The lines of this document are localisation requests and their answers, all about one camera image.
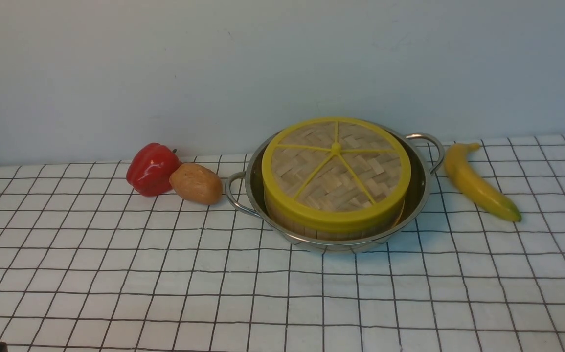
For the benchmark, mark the red bell pepper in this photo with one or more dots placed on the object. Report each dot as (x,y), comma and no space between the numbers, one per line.
(150,170)

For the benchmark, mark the stainless steel pot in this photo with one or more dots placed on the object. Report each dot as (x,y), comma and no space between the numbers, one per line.
(245,191)

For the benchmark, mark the checkered white tablecloth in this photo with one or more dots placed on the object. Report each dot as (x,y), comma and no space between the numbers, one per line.
(87,265)

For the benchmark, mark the yellow rimmed bamboo steamer basket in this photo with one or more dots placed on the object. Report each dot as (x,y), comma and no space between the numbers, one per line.
(309,232)

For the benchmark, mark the yellow banana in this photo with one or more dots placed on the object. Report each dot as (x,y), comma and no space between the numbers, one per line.
(474,187)

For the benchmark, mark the brown potato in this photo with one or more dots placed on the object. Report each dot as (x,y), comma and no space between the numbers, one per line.
(196,183)

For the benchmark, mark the woven bamboo steamer lid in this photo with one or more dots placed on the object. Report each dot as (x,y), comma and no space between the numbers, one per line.
(336,173)

